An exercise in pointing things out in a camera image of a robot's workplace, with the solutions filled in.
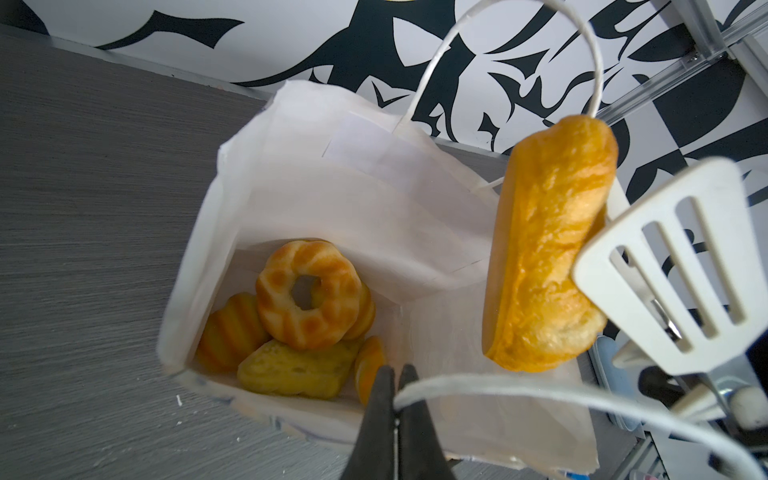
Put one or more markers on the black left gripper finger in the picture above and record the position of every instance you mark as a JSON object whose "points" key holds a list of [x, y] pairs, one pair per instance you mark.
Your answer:
{"points": [[373, 455], [420, 455]]}

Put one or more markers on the left gripper white spatula finger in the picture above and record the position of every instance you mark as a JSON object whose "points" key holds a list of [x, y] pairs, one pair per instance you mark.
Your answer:
{"points": [[690, 396], [679, 272]]}

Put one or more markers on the croissant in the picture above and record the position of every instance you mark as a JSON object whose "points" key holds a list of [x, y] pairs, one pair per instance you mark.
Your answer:
{"points": [[231, 334], [370, 358], [552, 203], [277, 369], [366, 317]]}

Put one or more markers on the ring donut bread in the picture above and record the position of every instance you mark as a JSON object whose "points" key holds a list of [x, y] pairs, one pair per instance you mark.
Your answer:
{"points": [[309, 295]]}

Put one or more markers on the floral white paper bag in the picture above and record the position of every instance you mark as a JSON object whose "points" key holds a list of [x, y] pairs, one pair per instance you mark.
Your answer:
{"points": [[320, 162]]}

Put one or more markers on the pale blue lid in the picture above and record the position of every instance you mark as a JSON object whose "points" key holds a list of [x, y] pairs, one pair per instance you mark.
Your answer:
{"points": [[615, 380]]}

